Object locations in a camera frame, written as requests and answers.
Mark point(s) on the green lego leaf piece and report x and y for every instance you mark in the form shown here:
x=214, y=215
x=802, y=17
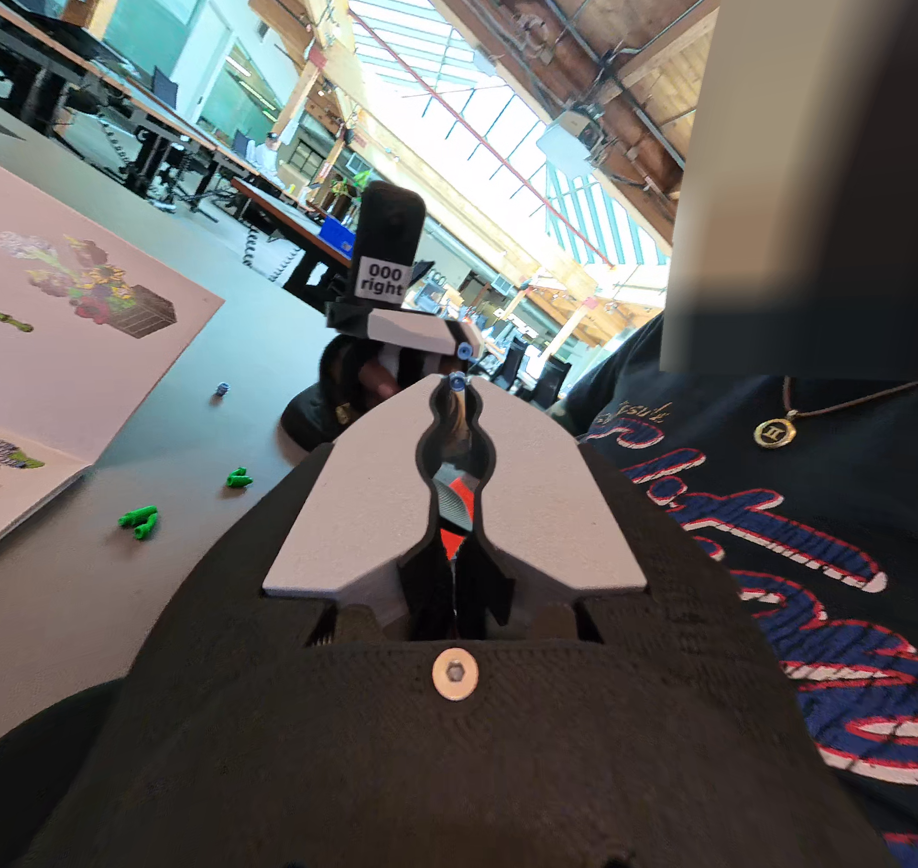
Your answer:
x=238, y=478
x=139, y=521

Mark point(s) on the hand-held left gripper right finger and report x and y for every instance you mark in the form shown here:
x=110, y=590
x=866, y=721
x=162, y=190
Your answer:
x=560, y=510

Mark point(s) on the lego instruction booklet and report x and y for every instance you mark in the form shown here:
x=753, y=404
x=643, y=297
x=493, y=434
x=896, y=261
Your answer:
x=72, y=323

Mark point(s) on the ceiling mounted device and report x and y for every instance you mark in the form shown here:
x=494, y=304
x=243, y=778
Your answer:
x=570, y=137

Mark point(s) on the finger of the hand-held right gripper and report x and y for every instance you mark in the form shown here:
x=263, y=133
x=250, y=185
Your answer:
x=416, y=329

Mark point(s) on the blue bin on desk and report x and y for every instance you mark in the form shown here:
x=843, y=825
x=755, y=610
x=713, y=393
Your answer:
x=340, y=234

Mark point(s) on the long wooden desk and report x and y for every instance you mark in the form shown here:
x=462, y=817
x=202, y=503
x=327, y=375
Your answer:
x=129, y=108

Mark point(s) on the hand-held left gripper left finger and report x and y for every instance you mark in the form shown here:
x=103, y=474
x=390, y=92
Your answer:
x=359, y=517

